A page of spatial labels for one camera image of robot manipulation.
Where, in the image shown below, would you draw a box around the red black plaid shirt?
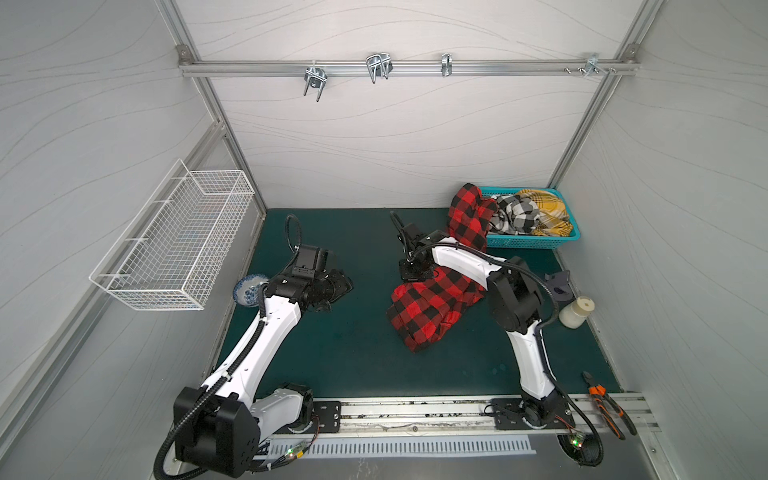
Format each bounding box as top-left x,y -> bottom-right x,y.
386,183 -> 498,352

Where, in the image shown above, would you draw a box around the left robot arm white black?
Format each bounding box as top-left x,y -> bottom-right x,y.
152,239 -> 353,479

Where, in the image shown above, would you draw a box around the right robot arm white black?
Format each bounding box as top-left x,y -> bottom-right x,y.
387,213 -> 580,429

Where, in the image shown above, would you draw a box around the blue white ceramic bowl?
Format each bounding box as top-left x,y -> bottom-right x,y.
232,274 -> 269,308

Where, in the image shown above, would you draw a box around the black white plaid shirt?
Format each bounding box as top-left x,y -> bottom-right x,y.
490,194 -> 541,236

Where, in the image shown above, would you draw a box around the teal plastic basket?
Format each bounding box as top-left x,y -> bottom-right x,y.
480,187 -> 581,250

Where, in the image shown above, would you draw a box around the dark grey plastic part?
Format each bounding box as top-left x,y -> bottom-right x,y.
544,270 -> 574,303

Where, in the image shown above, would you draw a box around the yellow plaid shirt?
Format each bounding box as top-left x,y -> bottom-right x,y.
516,189 -> 574,237

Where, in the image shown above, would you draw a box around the white tape roll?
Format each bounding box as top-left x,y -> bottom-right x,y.
558,296 -> 596,329

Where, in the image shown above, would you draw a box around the metal U-bolt clamp middle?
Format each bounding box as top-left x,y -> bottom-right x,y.
365,52 -> 393,84

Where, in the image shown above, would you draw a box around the metal u-bolt clamp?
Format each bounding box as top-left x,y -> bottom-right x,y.
365,52 -> 393,84
303,66 -> 328,102

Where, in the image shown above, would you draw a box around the metal U-bolt clamp left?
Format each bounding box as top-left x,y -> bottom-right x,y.
303,66 -> 328,102

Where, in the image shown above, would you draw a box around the orange black pliers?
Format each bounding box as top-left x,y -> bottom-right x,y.
582,371 -> 638,440

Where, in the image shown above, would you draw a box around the white wire basket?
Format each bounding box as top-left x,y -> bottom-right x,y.
89,159 -> 254,311

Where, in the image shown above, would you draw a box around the aluminium crossbar rail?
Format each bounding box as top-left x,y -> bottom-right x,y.
179,57 -> 641,78

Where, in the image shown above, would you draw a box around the metal bracket right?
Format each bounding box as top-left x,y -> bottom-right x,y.
563,54 -> 618,78

